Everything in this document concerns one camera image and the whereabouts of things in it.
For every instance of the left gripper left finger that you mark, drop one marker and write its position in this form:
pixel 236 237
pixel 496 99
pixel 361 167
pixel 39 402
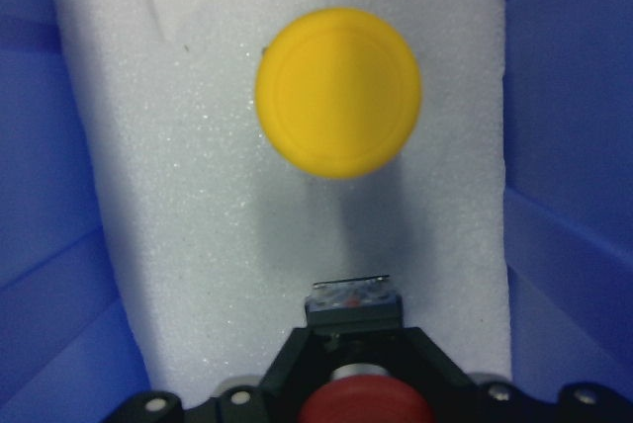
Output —
pixel 278 397

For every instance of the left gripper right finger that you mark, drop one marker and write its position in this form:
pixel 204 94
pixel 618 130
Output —
pixel 456 397

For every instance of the red push button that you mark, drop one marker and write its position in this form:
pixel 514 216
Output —
pixel 361 390

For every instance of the yellow push button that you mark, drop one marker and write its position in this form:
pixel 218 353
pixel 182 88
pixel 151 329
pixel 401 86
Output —
pixel 338 92

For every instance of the left white foam pad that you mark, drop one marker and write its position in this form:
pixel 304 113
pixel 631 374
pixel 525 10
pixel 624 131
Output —
pixel 215 239

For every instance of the left blue plastic bin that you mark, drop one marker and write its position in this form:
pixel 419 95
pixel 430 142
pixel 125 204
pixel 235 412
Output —
pixel 68 352

